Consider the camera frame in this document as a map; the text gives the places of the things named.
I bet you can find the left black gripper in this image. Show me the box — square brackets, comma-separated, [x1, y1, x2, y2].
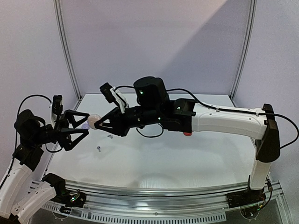
[31, 109, 90, 149]

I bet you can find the purple earbud charging case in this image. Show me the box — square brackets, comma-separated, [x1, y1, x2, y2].
[81, 124, 90, 130]

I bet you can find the pink-white earbud charging case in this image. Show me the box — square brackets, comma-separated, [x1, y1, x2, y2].
[87, 114, 101, 130]

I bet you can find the red earbud charging case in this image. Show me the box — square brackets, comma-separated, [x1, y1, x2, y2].
[183, 132, 192, 136]

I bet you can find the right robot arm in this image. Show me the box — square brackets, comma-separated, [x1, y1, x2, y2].
[88, 76, 280, 203]

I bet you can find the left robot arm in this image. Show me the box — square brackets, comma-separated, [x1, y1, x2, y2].
[0, 109, 89, 224]

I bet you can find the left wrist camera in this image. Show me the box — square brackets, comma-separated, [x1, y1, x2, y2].
[50, 95, 63, 126]

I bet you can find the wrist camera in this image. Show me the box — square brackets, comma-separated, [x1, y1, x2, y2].
[50, 95, 63, 126]
[100, 83, 129, 114]

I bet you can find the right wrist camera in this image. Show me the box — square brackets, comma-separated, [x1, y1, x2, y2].
[100, 83, 129, 114]

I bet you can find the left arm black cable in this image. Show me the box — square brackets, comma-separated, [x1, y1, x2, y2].
[0, 94, 63, 187]

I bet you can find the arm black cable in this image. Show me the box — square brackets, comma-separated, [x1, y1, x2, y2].
[0, 94, 63, 187]
[115, 85, 299, 150]

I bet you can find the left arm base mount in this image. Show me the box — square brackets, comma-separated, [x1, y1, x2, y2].
[50, 189, 87, 208]

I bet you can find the aluminium front rail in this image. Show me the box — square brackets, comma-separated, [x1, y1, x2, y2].
[27, 179, 288, 222]

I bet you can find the left aluminium corner post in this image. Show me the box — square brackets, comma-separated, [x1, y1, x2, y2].
[53, 0, 83, 100]

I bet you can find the aluminium corner post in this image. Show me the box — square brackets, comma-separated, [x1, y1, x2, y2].
[53, 0, 83, 100]
[229, 0, 257, 101]

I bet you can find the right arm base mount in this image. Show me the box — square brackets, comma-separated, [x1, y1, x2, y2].
[226, 187, 270, 208]

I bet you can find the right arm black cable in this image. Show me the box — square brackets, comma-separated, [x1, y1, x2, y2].
[115, 85, 299, 150]

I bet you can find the right aluminium corner post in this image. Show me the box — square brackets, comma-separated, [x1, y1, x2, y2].
[229, 0, 257, 101]

